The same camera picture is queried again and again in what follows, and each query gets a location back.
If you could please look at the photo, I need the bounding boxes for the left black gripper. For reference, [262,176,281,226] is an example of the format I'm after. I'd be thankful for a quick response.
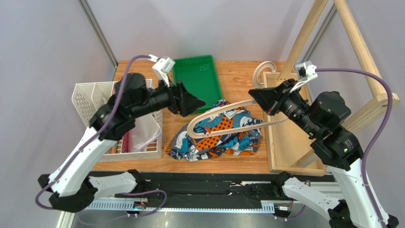
[130,75,206,120]

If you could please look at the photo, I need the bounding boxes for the wooden clothes hanger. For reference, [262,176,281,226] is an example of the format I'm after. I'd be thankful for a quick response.
[186,61,289,140]

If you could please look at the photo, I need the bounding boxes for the colourful patterned shorts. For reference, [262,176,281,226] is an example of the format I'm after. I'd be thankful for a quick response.
[165,99,264,162]

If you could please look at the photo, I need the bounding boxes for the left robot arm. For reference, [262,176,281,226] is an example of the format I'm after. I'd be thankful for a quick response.
[38,73,205,213]

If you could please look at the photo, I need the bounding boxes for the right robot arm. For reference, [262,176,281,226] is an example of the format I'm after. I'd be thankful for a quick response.
[249,79,399,228]

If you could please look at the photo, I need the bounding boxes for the green plastic tray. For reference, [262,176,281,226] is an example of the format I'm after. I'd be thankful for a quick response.
[173,55,223,114]

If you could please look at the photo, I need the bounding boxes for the white file organizer rack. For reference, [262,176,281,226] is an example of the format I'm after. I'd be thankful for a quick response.
[71,82,163,162]

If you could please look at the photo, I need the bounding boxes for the red folder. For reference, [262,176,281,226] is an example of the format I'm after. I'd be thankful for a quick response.
[121,132,130,153]

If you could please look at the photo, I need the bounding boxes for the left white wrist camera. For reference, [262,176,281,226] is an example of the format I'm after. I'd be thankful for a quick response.
[148,55,175,87]

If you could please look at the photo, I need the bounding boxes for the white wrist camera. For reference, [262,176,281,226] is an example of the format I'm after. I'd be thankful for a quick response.
[148,55,175,87]
[291,61,318,92]

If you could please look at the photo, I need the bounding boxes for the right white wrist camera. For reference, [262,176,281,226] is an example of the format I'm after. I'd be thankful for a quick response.
[291,61,318,92]

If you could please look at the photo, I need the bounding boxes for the wooden clothes rack frame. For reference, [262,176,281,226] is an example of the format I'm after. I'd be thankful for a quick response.
[266,0,405,180]

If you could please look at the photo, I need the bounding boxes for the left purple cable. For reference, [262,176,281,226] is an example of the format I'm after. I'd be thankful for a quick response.
[35,55,159,210]

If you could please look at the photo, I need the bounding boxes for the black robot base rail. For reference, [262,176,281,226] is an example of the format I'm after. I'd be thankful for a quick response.
[135,172,292,209]

